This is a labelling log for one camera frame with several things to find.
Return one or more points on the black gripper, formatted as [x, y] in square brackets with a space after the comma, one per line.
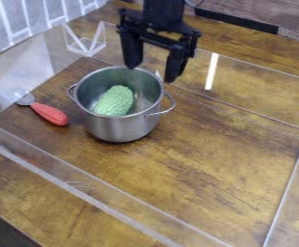
[159, 25]

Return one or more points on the green bitter gourd toy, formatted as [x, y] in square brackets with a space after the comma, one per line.
[115, 101]

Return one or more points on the silver metal pot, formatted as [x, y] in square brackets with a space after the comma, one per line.
[151, 103]

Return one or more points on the black strip on table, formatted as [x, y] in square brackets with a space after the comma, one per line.
[243, 22]

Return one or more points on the clear acrylic triangle bracket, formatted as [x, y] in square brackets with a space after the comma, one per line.
[82, 45]

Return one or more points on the red handled spatula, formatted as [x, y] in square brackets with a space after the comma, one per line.
[50, 113]

